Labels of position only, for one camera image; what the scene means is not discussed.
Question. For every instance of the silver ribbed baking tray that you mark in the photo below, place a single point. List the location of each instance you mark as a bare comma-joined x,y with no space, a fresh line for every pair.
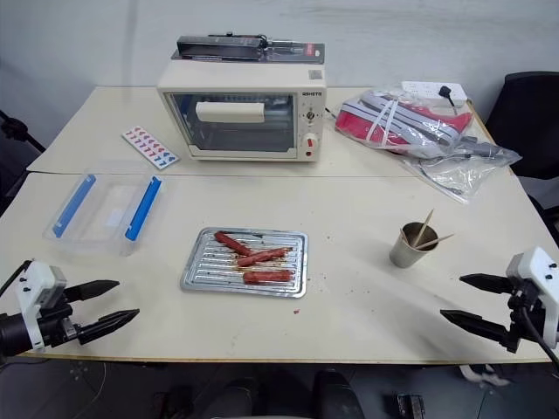
209,275

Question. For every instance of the metal cup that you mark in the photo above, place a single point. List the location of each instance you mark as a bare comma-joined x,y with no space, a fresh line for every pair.
408,255

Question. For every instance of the black carded tool package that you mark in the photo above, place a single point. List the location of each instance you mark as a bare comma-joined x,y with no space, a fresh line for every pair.
297,51

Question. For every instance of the black power plug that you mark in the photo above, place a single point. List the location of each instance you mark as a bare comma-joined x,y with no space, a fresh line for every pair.
446,94

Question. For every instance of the dark metal floor bracket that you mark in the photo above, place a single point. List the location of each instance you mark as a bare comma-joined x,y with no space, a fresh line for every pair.
410,406

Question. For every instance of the black office chair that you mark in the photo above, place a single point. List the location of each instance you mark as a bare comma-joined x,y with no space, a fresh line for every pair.
528,126

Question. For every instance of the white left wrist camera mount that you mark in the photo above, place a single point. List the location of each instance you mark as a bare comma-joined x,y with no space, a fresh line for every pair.
30,283

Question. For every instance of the cream toaster oven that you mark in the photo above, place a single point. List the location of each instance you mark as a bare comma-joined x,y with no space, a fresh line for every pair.
244,113

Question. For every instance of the dark rounded shape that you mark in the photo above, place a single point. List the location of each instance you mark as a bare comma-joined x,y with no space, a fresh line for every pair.
336,395
233,399

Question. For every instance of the white power strip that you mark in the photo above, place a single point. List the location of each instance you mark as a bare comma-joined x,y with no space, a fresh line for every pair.
425,89

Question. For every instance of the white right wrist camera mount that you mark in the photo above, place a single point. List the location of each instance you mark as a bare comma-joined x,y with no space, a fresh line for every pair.
533,266

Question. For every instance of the red grilled sausage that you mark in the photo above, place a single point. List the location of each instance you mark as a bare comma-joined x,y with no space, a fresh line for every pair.
268,276
262,256
231,243

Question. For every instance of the heart sticker sheet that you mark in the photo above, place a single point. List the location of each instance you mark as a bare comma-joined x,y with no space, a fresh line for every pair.
150,147

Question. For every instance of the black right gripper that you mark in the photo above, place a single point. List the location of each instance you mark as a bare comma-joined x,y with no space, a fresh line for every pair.
524,323

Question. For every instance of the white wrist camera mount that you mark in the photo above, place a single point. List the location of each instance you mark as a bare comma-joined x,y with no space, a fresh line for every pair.
533,266
30,283

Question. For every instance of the long black box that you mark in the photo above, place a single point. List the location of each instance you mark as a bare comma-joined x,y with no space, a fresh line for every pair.
218,47

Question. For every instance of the white stick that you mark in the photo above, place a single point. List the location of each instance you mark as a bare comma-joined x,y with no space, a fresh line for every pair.
424,227
441,239

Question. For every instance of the clear box with blue clips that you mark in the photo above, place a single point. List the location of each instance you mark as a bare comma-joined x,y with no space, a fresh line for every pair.
105,209

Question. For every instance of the black tripod stand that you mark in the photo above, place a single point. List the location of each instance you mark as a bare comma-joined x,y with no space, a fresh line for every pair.
15,131

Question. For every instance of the bagged red grey item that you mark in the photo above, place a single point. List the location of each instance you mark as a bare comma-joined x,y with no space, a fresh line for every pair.
393,126

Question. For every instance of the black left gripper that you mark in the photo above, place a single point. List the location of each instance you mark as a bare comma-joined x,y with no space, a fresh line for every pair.
54,325

